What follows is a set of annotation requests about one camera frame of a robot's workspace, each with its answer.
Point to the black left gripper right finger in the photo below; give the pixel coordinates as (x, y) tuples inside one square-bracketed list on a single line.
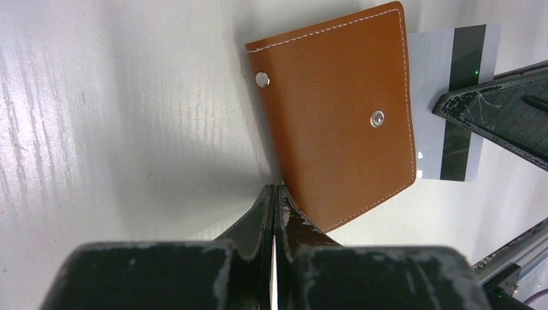
[(316, 272)]

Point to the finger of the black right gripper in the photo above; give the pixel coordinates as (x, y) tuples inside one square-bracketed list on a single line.
[(510, 111)]

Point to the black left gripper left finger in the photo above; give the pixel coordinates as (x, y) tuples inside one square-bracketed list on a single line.
[(233, 271)]

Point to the brown leather card holder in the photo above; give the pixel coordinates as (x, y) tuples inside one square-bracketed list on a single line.
[(337, 99)]

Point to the aluminium rail frame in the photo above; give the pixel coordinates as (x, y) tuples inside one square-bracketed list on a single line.
[(515, 275)]

